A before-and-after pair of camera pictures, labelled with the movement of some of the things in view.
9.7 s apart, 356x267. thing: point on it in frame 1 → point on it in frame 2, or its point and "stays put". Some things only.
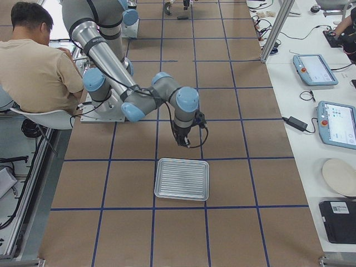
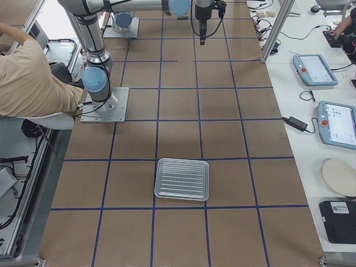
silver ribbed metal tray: [182, 178] stays put
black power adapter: [296, 123] stays put
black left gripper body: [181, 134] → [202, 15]
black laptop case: [339, 217] stays put
